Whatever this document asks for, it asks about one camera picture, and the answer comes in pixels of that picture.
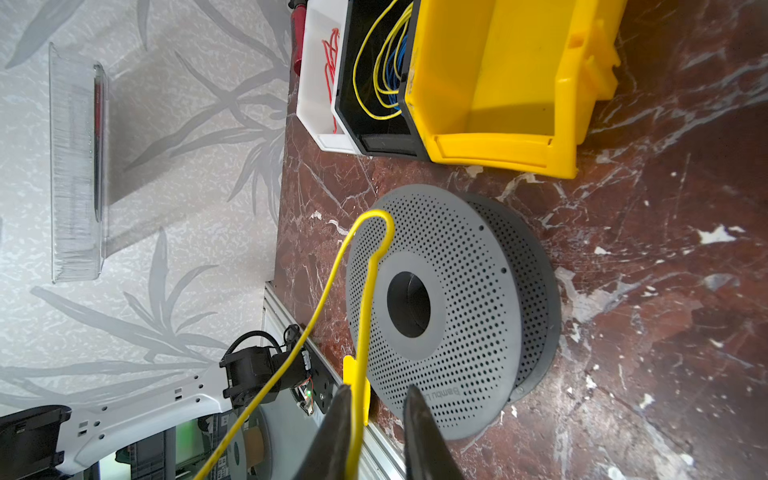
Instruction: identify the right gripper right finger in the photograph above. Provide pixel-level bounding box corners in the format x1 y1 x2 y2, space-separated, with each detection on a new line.
403 385 463 480

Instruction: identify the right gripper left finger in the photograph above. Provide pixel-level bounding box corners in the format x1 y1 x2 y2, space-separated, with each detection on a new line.
294 384 352 480

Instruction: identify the grey perforated cable spool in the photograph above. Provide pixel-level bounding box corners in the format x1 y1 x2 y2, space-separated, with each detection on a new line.
367 184 562 440

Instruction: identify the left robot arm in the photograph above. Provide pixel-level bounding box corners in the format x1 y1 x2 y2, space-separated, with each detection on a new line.
1 330 280 479

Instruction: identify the cardboard spool behind table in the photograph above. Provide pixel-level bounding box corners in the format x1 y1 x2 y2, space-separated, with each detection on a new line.
207 409 273 479

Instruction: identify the yellow plastic scoop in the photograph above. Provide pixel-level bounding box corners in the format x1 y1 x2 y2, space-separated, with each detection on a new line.
342 355 371 427

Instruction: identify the yellow storage bin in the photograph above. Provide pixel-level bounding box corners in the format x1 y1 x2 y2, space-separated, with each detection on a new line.
404 0 626 179

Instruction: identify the white storage bin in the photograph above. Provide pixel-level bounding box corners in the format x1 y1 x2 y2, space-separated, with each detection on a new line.
296 0 359 155

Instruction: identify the black storage bin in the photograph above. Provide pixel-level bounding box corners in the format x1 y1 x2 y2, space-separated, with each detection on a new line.
334 1 428 161

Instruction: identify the red black hand tool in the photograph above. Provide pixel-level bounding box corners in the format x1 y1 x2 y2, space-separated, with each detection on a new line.
288 0 308 76

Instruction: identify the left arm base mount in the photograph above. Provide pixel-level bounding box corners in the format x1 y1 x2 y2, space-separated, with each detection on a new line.
262 340 338 416

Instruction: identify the clear plastic wall tray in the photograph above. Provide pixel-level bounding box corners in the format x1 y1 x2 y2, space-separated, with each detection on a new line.
48 44 108 284

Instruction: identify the orange and red cable coil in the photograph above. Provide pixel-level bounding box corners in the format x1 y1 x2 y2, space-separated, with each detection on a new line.
321 26 342 134

